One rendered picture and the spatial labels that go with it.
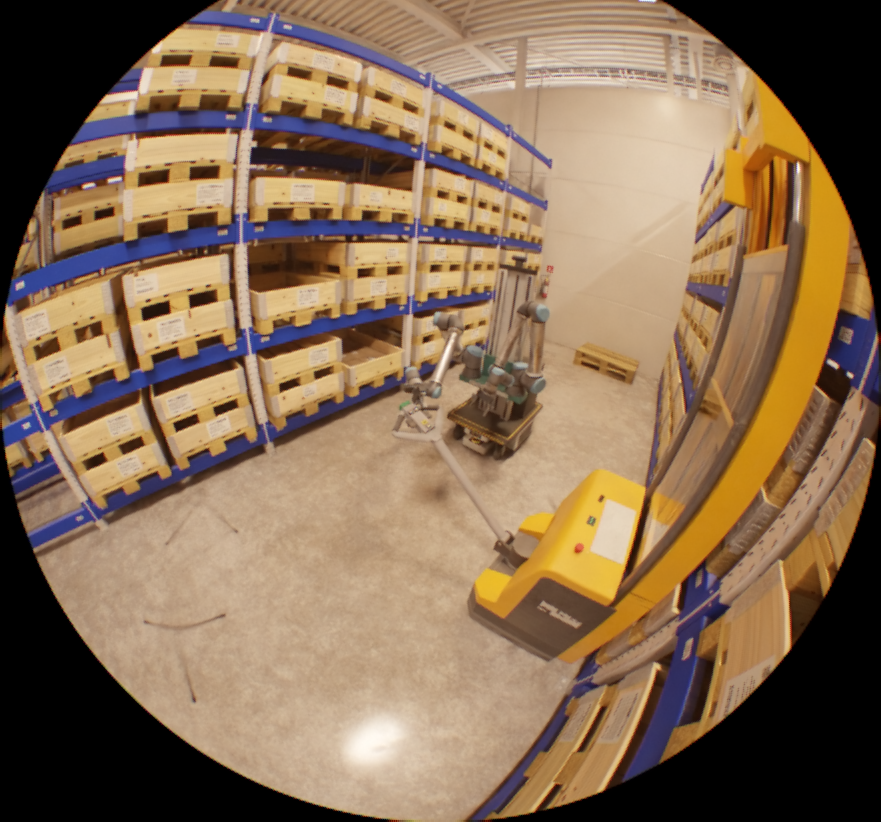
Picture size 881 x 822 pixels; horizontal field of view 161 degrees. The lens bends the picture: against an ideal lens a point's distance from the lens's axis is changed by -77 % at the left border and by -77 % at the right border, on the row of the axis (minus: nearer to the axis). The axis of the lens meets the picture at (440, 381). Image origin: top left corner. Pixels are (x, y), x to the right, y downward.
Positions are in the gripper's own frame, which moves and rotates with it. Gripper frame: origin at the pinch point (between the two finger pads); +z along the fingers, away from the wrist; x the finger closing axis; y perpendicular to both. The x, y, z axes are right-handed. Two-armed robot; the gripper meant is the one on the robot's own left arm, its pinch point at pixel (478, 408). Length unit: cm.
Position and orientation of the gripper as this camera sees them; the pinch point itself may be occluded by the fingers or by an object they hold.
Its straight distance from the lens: 235.9
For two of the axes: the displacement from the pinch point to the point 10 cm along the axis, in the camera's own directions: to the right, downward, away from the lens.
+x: 6.7, 4.8, -5.7
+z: -4.4, 8.7, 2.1
